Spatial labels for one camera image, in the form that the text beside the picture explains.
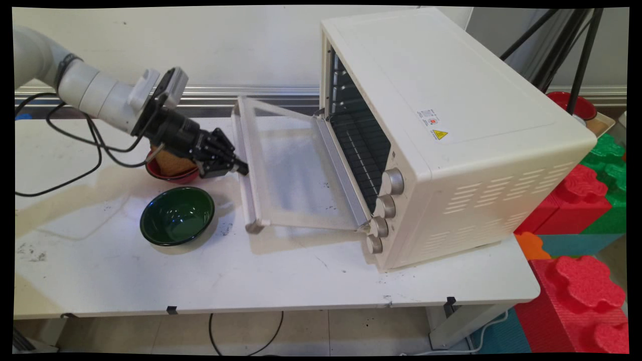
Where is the cream glass oven door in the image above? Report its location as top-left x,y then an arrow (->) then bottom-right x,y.
232,95 -> 374,235

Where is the white floor cable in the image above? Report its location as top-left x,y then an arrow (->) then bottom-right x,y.
399,308 -> 510,355

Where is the green foam block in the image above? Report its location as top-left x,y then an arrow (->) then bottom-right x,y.
579,133 -> 627,236

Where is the blue foam mat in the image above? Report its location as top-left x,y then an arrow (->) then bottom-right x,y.
471,308 -> 532,354

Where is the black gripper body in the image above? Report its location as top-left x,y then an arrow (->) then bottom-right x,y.
149,108 -> 207,164

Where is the red bowl with bread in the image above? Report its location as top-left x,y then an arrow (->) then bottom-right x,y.
145,145 -> 201,185

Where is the black floor cable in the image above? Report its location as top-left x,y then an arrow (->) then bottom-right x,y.
208,312 -> 285,356

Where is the small red foam block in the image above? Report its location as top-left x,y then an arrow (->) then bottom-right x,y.
514,164 -> 612,236

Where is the orange foam block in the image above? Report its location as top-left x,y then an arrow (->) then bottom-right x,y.
514,232 -> 552,261

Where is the teal foam block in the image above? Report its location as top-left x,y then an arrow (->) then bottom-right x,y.
537,233 -> 625,259

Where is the wire oven rack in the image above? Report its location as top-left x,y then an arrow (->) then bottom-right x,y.
329,50 -> 392,211

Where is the large red foam block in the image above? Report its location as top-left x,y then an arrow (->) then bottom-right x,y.
514,256 -> 630,354

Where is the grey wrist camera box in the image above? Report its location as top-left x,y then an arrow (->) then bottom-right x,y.
150,67 -> 189,111

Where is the white table leg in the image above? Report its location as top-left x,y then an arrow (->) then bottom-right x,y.
426,301 -> 517,350

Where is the cream toaster oven body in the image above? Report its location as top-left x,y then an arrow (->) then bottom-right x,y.
319,7 -> 597,274

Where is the brown bread piece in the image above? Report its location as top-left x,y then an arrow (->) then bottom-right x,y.
153,145 -> 196,176

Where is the black tripod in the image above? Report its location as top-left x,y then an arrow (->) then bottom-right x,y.
500,8 -> 605,116

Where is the empty red bowl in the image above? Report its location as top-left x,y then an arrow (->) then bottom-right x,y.
546,91 -> 597,121

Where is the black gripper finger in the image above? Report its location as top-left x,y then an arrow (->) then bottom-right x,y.
198,153 -> 249,179
203,128 -> 236,157

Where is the dark green bowl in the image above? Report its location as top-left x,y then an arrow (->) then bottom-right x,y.
139,187 -> 216,247

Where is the beige tray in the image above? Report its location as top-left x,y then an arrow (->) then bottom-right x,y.
584,111 -> 616,138

